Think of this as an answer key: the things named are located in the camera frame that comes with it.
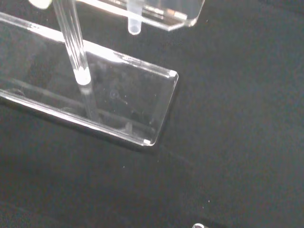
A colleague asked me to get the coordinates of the clear acrylic funnel stand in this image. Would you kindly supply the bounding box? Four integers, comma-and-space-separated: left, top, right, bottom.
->
0, 0, 206, 146

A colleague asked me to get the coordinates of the black table cloth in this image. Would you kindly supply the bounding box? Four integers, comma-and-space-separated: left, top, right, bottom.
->
0, 0, 304, 228

